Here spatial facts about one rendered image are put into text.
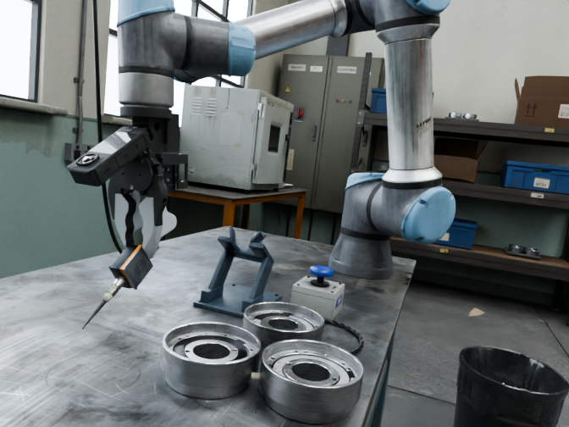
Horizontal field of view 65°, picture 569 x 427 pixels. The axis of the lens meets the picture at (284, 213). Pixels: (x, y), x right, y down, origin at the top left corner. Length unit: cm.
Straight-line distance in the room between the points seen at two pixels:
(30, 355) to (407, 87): 71
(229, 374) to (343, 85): 407
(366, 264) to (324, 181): 341
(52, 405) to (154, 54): 43
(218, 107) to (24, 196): 124
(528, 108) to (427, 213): 322
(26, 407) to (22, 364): 8
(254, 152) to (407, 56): 200
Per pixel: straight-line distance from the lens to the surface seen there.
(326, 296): 70
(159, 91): 64
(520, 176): 402
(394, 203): 89
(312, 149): 442
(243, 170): 279
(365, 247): 100
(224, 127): 286
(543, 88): 407
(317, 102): 445
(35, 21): 246
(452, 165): 394
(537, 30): 471
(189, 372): 46
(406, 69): 87
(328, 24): 93
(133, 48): 65
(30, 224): 239
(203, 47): 67
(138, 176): 64
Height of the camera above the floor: 104
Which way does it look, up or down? 7 degrees down
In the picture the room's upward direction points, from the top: 7 degrees clockwise
